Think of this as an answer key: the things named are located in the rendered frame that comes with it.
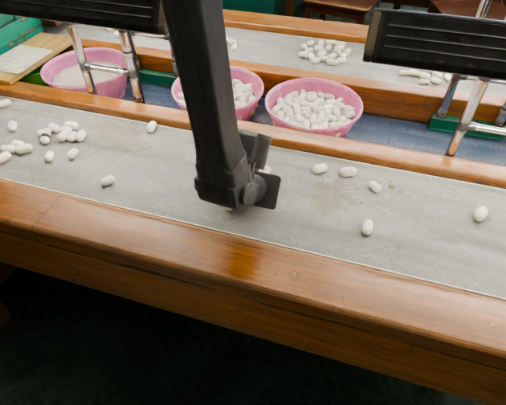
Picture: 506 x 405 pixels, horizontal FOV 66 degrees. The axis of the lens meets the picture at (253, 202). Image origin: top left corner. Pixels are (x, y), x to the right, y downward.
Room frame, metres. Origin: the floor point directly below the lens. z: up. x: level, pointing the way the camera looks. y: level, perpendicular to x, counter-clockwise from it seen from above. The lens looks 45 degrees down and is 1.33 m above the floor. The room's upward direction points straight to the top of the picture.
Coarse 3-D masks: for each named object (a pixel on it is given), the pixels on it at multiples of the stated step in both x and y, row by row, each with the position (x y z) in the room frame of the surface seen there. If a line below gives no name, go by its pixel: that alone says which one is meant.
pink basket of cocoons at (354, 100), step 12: (288, 84) 1.05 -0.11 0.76; (300, 84) 1.07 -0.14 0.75; (312, 84) 1.07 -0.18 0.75; (324, 84) 1.06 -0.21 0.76; (336, 84) 1.04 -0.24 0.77; (276, 96) 1.02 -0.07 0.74; (336, 96) 1.03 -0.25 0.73; (360, 108) 0.92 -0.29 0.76; (276, 120) 0.86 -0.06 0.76; (312, 132) 0.82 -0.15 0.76; (324, 132) 0.82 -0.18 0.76; (336, 132) 0.83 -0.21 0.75; (348, 132) 0.88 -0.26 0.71
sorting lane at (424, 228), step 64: (0, 128) 0.86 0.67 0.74; (128, 128) 0.86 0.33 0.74; (64, 192) 0.62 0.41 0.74; (128, 192) 0.62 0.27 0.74; (192, 192) 0.62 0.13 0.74; (320, 192) 0.62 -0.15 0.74; (384, 192) 0.62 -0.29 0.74; (448, 192) 0.62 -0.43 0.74; (384, 256) 0.44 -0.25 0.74; (448, 256) 0.44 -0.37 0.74
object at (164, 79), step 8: (136, 32) 1.23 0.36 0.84; (136, 48) 1.24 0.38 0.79; (136, 56) 1.23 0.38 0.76; (144, 72) 1.22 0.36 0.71; (152, 72) 1.22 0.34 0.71; (160, 72) 1.22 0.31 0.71; (168, 72) 1.22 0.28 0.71; (176, 72) 1.19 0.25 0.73; (144, 80) 1.22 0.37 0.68; (152, 80) 1.21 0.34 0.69; (160, 80) 1.20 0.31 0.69; (168, 80) 1.20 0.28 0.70
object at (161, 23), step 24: (0, 0) 0.82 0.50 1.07; (24, 0) 0.81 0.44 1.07; (48, 0) 0.79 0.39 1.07; (72, 0) 0.78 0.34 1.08; (96, 0) 0.77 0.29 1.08; (120, 0) 0.76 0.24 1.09; (144, 0) 0.74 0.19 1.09; (96, 24) 0.75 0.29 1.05; (120, 24) 0.74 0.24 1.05; (144, 24) 0.72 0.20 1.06
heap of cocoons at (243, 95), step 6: (234, 84) 1.11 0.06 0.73; (240, 84) 1.09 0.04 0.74; (246, 84) 1.09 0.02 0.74; (234, 90) 1.06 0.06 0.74; (240, 90) 1.06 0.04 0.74; (246, 90) 1.06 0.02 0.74; (252, 90) 1.06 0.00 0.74; (180, 96) 1.02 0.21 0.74; (234, 96) 1.02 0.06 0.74; (240, 96) 1.03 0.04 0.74; (246, 96) 1.02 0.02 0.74; (252, 96) 1.02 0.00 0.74; (240, 102) 0.99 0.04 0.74; (246, 102) 1.02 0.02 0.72; (252, 114) 0.96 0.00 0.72
